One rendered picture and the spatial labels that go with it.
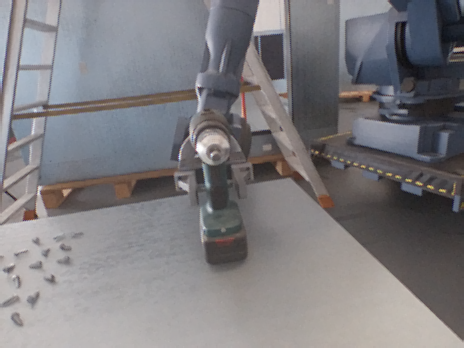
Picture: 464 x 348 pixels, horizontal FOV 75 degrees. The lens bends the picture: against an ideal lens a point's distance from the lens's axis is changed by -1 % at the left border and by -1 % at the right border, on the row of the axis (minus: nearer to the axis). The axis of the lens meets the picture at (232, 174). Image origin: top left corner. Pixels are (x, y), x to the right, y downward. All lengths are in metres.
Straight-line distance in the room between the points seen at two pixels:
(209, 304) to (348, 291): 0.19
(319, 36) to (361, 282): 2.33
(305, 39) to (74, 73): 1.75
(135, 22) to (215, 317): 2.28
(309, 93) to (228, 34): 1.86
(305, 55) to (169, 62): 1.05
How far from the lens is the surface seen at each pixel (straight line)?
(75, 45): 2.61
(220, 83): 0.81
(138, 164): 2.63
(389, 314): 0.44
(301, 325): 0.41
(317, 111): 2.69
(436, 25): 1.50
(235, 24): 0.85
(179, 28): 2.48
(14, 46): 1.97
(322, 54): 2.67
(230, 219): 0.50
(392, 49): 1.59
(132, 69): 2.51
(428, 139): 1.70
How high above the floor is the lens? 0.95
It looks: 20 degrees down
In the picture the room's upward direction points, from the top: 6 degrees counter-clockwise
